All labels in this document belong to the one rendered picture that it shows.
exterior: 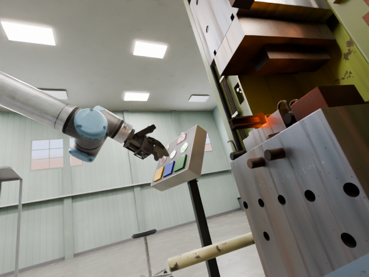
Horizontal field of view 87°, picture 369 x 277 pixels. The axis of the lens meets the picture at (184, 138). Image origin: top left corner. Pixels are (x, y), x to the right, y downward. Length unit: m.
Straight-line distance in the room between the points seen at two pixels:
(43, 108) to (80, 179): 10.02
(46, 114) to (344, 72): 1.09
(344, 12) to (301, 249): 0.58
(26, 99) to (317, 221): 0.76
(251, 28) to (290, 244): 0.65
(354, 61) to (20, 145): 11.49
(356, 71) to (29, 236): 10.64
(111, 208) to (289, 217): 10.03
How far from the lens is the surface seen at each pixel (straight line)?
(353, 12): 0.68
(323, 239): 0.52
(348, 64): 1.07
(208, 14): 0.99
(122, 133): 0.82
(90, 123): 0.63
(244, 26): 0.77
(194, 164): 0.92
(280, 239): 0.62
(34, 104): 0.67
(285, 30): 0.87
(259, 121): 0.64
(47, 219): 10.57
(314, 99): 0.53
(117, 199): 10.47
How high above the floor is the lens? 0.80
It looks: 19 degrees up
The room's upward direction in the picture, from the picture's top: 14 degrees counter-clockwise
